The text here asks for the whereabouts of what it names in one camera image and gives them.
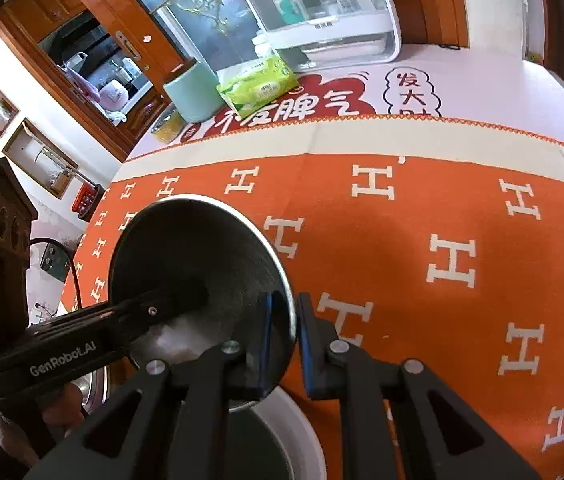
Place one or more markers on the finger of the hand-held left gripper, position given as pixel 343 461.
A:
pixel 161 305

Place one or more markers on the wooden wall cabinet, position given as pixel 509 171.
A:
pixel 46 5

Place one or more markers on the range hood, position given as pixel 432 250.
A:
pixel 76 35

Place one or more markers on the white storage box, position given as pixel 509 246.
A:
pixel 377 35

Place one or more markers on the pink pot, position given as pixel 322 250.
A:
pixel 114 95

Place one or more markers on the mint green canister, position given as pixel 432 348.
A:
pixel 194 92

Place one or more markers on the orange patterned tablecloth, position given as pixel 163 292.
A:
pixel 412 210

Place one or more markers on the small steel bowl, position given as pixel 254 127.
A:
pixel 186 240

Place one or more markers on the wooden kitchen counter cabinet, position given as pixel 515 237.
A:
pixel 144 110

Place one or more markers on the yellow jar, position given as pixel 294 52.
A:
pixel 167 127

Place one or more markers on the white pill bottle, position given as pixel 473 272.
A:
pixel 263 45

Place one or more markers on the large wooden wall frame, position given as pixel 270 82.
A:
pixel 36 155

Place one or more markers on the white plate with faint pattern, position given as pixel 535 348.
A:
pixel 307 440

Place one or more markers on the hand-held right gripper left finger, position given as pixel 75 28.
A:
pixel 268 345

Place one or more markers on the green tissue pack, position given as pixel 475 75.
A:
pixel 257 85

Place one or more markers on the person's left hand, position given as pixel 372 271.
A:
pixel 66 405

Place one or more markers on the glass door with gold ornament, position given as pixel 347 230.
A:
pixel 201 35

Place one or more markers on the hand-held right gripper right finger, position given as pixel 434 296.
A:
pixel 307 345

